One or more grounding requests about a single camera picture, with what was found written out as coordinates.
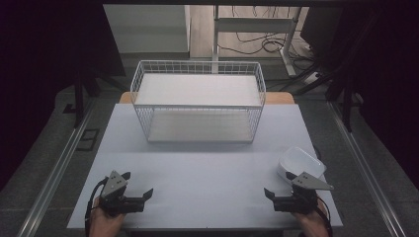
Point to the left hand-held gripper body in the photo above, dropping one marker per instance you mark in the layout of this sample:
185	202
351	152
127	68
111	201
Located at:
113	192

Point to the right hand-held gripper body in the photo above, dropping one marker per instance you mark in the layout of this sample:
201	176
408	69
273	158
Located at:
301	199

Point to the white square dish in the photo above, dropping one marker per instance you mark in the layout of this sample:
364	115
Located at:
301	162

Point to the person's right hand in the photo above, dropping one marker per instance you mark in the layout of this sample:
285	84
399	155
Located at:
313	225

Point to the person's left hand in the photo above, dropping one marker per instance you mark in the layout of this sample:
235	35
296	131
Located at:
103	225

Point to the black floor socket cover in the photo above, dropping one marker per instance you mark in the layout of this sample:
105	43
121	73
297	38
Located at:
88	140

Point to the wooden table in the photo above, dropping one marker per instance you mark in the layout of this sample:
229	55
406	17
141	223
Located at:
280	98

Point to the black metal stand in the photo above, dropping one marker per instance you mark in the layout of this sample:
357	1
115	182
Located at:
78	105
347	112

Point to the small black floor plate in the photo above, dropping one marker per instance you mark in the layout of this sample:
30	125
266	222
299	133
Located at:
69	108

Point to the white power strip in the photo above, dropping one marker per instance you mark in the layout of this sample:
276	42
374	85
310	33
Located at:
312	78

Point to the black curtain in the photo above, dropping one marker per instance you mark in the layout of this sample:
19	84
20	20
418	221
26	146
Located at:
388	82
39	65

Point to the white cabinet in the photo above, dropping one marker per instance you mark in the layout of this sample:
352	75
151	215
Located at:
148	28

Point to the aluminium floor rail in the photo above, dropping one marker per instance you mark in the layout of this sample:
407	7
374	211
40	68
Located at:
56	174
362	168

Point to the white desk frame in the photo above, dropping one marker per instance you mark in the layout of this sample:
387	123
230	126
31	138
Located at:
253	24

